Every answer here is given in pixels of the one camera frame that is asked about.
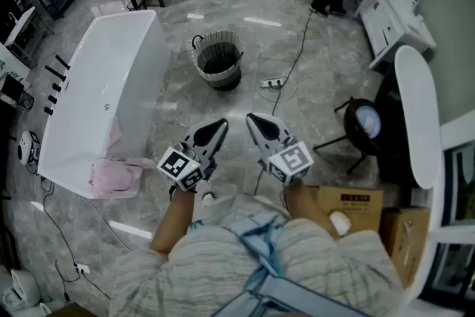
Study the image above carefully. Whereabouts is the white rectangular bathtub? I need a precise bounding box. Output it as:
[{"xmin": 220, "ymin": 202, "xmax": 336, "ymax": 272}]
[{"xmin": 36, "ymin": 9, "xmax": 171, "ymax": 200}]

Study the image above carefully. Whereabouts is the black mesh waste bin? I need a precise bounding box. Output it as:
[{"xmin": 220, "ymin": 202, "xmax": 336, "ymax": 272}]
[{"xmin": 9, "ymin": 88, "xmax": 35, "ymax": 111}]

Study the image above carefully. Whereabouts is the black gooseneck faucet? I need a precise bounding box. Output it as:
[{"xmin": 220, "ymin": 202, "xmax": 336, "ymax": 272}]
[{"xmin": 44, "ymin": 65, "xmax": 68, "ymax": 82}]

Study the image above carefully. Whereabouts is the light blue chest harness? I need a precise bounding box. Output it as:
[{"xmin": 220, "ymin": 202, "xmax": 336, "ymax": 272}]
[{"xmin": 187, "ymin": 213, "xmax": 372, "ymax": 317}]

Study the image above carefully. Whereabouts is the white framed glass door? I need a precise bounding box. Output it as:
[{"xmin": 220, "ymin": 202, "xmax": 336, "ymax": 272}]
[{"xmin": 430, "ymin": 120, "xmax": 475, "ymax": 305}]

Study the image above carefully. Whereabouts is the striped laundry basket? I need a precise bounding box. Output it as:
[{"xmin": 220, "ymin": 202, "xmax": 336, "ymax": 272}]
[{"xmin": 191, "ymin": 30, "xmax": 245, "ymax": 92}]

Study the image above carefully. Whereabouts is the white floor cable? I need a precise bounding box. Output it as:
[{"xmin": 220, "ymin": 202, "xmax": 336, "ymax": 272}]
[{"xmin": 79, "ymin": 195, "xmax": 133, "ymax": 253}]

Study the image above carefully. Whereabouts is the person's left forearm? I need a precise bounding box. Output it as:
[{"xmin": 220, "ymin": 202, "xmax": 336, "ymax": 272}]
[{"xmin": 150, "ymin": 189, "xmax": 197, "ymax": 255}]

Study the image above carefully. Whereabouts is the white round device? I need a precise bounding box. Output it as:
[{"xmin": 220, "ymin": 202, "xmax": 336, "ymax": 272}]
[{"xmin": 17, "ymin": 129, "xmax": 44, "ymax": 166}]

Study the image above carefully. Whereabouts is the pink cloth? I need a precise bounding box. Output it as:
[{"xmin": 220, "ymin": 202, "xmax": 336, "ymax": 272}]
[{"xmin": 88, "ymin": 117, "xmax": 157, "ymax": 200}]

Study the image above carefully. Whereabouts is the white drawer cabinet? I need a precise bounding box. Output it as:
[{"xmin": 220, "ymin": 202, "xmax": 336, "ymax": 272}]
[{"xmin": 355, "ymin": 0, "xmax": 437, "ymax": 73}]

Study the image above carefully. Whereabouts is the white patterned cabinet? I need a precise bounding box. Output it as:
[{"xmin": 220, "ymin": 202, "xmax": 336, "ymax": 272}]
[{"xmin": 0, "ymin": 42, "xmax": 30, "ymax": 86}]

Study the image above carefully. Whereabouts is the black power cable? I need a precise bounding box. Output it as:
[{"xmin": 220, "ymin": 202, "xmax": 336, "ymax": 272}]
[{"xmin": 272, "ymin": 9, "xmax": 313, "ymax": 117}]

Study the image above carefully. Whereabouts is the black and white oval bathtub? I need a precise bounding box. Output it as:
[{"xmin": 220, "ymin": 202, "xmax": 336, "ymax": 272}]
[{"xmin": 373, "ymin": 45, "xmax": 442, "ymax": 191}]

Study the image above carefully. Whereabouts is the black floor cable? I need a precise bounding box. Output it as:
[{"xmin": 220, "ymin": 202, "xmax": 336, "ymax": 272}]
[{"xmin": 36, "ymin": 174, "xmax": 81, "ymax": 268}]

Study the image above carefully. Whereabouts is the white toilet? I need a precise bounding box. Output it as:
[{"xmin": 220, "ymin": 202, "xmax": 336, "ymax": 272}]
[{"xmin": 0, "ymin": 269, "xmax": 42, "ymax": 317}]

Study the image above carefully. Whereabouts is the black round stool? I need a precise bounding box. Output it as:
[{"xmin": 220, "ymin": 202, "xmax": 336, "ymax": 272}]
[{"xmin": 313, "ymin": 97, "xmax": 384, "ymax": 175}]

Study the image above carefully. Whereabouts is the person's right forearm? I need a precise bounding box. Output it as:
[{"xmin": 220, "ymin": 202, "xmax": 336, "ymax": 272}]
[{"xmin": 284, "ymin": 181, "xmax": 341, "ymax": 241}]

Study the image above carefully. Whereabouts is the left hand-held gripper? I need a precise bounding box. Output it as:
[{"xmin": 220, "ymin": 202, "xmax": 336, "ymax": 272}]
[{"xmin": 156, "ymin": 118, "xmax": 229, "ymax": 194}]

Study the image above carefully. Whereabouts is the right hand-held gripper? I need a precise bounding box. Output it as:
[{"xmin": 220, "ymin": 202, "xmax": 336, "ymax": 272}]
[{"xmin": 246, "ymin": 112, "xmax": 315, "ymax": 186}]

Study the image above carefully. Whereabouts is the person's striped grey shirt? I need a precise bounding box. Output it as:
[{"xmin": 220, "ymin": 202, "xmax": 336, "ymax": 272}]
[{"xmin": 109, "ymin": 213, "xmax": 405, "ymax": 317}]

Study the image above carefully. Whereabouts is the white paper ball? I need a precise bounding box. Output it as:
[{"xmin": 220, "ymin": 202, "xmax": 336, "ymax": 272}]
[{"xmin": 329, "ymin": 210, "xmax": 353, "ymax": 237}]

